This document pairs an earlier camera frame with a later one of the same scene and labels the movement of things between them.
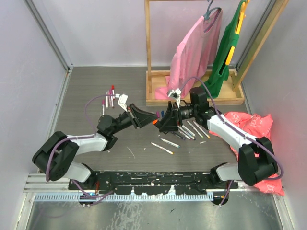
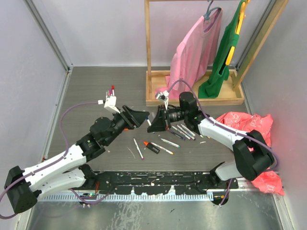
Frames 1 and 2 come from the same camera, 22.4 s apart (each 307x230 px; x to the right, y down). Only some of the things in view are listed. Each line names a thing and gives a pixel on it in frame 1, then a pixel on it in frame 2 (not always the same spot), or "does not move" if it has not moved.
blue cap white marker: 186,132 does not move
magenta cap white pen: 103,102 → 138,149
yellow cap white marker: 163,148 does not move
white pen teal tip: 170,143 does not move
